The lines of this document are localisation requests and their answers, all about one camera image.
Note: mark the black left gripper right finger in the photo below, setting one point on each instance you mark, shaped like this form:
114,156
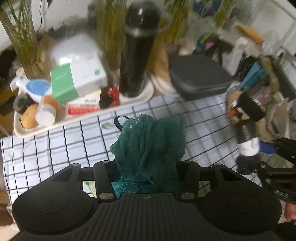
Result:
189,177

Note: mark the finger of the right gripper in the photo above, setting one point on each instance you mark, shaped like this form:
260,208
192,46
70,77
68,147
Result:
266,148

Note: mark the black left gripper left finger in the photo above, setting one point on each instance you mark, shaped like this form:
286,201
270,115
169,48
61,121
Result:
105,172

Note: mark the green wet wipes pack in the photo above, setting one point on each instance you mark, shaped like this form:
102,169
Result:
89,188

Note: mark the black white sock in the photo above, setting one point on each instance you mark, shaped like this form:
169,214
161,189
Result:
247,137

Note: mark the teal bath loofah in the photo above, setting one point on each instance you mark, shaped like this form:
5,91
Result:
147,152

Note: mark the person's right hand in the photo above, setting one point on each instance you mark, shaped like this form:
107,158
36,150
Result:
290,211

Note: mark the black sponge block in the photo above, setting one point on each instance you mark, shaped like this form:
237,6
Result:
250,107

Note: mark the white plastic tray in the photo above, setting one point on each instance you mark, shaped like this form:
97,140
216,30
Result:
67,115

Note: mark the white red medicine box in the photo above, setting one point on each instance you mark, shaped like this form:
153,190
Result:
86,104

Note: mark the white black checkered tablecloth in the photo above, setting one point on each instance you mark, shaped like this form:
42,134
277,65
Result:
28,161

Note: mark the white cap pill bottle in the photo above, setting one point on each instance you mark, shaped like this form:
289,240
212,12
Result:
46,111

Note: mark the orange egg-shaped pouch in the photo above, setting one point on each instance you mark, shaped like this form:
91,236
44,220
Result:
28,120

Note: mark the green white tissue box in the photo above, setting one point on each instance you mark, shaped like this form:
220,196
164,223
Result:
77,79

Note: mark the dark grey zip case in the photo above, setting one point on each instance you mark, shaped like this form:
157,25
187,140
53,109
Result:
197,76

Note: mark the white blue spray bottle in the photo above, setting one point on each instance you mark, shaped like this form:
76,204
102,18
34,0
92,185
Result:
36,88

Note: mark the black tape roll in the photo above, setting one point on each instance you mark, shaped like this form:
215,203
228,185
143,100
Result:
21,103

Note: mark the middle glass vase with bamboo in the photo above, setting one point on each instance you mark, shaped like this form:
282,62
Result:
110,18

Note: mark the glass vase with bamboo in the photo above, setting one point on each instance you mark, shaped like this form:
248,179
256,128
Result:
16,18
110,18

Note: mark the black thermos bottle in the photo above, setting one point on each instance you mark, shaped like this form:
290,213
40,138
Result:
141,26

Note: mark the left glass vase with bamboo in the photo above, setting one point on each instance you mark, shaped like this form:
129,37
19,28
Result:
16,18

